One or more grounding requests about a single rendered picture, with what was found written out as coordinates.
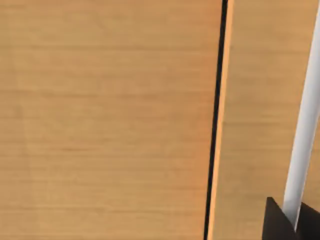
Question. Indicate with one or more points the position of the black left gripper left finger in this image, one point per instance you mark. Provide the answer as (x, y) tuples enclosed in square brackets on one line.
[(273, 225)]

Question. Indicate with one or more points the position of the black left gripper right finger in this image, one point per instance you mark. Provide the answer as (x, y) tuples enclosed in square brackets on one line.
[(310, 225)]

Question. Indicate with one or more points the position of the wooden door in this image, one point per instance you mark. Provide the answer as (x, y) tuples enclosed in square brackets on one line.
[(260, 105), (105, 120)]

